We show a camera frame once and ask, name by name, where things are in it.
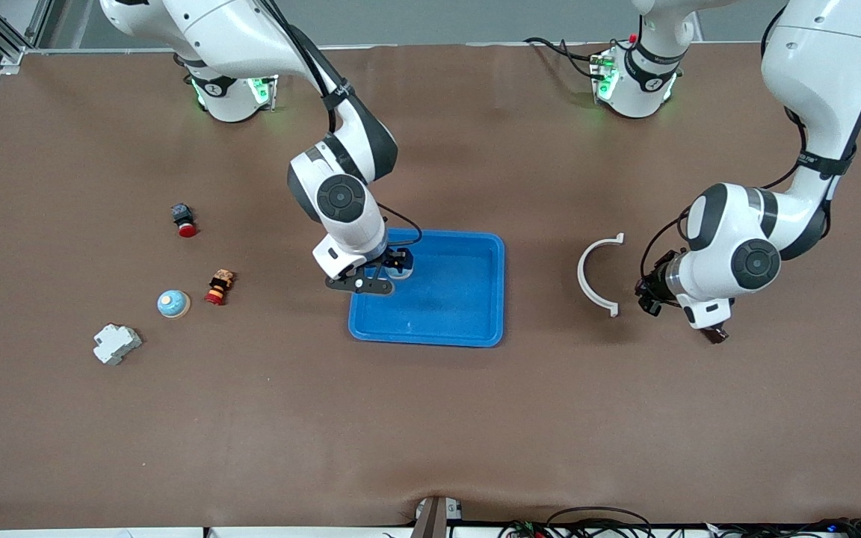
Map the blue plastic tray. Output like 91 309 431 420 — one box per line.
348 227 506 348

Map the white curved pipe clamp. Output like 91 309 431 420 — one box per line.
576 232 625 318

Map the brown table cover sheet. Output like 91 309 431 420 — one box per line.
0 41 861 531

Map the red yellow emergency stop button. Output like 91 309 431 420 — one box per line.
205 269 237 307

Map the red button blue-black body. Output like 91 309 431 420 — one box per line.
171 203 199 238

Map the white circuit breaker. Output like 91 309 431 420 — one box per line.
93 323 143 366

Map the black looped cable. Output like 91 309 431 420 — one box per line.
546 506 655 538

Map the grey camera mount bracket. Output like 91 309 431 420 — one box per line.
410 495 463 538

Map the black base power cable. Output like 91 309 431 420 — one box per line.
524 36 603 79

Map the black cable bundle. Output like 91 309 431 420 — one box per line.
711 517 861 538

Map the aluminium frame profile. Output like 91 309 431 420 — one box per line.
0 0 54 75

